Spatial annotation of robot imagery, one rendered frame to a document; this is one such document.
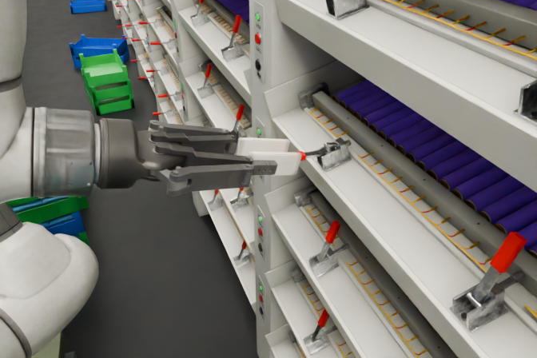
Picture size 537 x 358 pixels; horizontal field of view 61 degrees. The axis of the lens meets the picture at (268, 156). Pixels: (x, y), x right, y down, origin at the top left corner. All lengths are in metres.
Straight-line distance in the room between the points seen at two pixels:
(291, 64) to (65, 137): 0.38
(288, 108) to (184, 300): 0.86
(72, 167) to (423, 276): 0.36
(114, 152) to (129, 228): 1.26
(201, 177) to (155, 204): 1.34
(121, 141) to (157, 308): 1.01
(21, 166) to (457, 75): 0.38
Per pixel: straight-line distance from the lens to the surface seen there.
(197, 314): 1.41
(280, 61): 0.71
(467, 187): 0.54
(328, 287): 0.73
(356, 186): 0.58
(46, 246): 0.95
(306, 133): 0.68
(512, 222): 0.51
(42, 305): 0.94
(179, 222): 1.71
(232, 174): 0.49
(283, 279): 0.98
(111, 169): 0.48
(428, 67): 0.41
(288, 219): 0.83
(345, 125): 0.65
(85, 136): 0.47
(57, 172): 0.47
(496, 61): 0.41
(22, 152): 0.46
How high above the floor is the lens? 1.10
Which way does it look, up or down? 33 degrees down
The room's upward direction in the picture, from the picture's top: straight up
